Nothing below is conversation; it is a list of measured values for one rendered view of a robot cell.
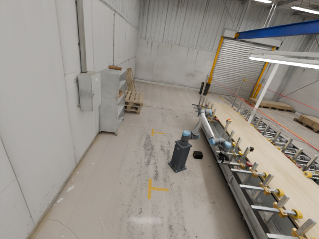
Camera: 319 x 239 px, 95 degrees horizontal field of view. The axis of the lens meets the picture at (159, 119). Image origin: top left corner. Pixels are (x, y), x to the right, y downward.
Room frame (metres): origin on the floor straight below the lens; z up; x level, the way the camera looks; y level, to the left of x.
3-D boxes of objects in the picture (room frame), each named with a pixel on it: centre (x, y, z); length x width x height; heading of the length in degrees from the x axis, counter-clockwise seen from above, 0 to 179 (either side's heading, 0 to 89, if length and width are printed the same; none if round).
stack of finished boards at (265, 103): (8.88, -6.41, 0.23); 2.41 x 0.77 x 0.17; 97
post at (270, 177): (1.32, -1.37, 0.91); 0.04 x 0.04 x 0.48; 3
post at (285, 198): (1.07, -1.38, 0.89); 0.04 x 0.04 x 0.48; 3
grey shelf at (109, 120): (3.57, 1.28, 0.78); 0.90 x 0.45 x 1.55; 5
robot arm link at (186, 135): (2.44, -0.57, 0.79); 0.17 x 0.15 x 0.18; 111
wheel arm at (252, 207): (1.02, -1.32, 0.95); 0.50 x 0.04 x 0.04; 93
